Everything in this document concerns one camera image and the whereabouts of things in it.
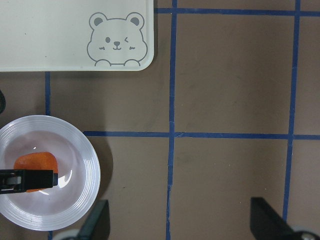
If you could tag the white round plate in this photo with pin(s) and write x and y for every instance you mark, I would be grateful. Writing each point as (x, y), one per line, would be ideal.
(79, 173)

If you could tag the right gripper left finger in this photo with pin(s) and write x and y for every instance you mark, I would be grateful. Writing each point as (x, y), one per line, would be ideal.
(95, 227)

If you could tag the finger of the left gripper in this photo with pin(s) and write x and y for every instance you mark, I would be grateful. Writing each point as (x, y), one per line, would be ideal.
(13, 181)

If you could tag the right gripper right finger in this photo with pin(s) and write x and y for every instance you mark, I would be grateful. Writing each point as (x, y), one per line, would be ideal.
(266, 224)

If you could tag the orange fruit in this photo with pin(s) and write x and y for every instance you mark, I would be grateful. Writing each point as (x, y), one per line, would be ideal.
(36, 161)

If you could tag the cream bear tray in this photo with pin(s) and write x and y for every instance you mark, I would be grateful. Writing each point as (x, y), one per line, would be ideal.
(76, 35)

